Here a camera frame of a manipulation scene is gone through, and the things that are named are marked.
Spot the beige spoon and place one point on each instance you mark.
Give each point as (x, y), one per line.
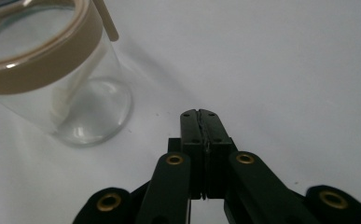
(72, 77)

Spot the clear glass jar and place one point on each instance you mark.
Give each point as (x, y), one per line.
(55, 71)

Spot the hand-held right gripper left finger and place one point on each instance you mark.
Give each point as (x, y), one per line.
(192, 137)

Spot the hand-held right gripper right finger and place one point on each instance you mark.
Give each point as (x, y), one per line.
(216, 137)

